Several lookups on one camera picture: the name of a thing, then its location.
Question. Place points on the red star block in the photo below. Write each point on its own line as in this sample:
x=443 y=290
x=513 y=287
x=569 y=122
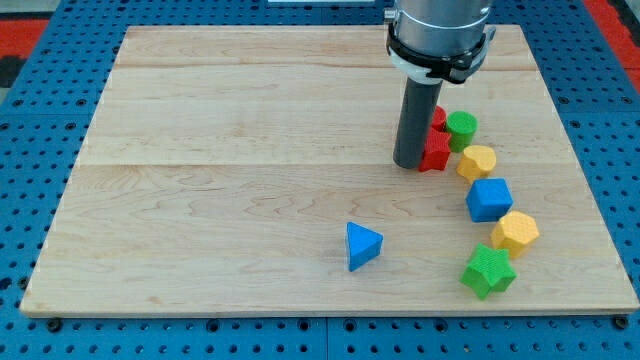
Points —
x=436 y=151

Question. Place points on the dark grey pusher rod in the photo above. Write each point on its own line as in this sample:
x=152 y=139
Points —
x=416 y=116

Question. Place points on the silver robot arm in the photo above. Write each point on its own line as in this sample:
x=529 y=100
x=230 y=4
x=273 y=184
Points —
x=438 y=40

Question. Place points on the green star block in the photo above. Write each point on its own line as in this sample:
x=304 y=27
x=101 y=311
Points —
x=488 y=270

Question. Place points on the blue triangle block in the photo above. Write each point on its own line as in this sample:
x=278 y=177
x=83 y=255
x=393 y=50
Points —
x=363 y=245

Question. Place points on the light wooden board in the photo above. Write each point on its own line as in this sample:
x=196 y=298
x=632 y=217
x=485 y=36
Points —
x=222 y=165

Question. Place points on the red cylinder block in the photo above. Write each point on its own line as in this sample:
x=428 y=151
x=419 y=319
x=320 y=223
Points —
x=439 y=119

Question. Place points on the green cylinder block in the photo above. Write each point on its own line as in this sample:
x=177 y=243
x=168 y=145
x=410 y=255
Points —
x=462 y=127

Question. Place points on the yellow heart block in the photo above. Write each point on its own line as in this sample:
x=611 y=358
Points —
x=476 y=162

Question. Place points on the blue cube block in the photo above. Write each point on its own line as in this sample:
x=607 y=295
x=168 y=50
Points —
x=489 y=199

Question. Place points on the yellow hexagon block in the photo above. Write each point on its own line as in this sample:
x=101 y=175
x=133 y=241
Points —
x=515 y=232

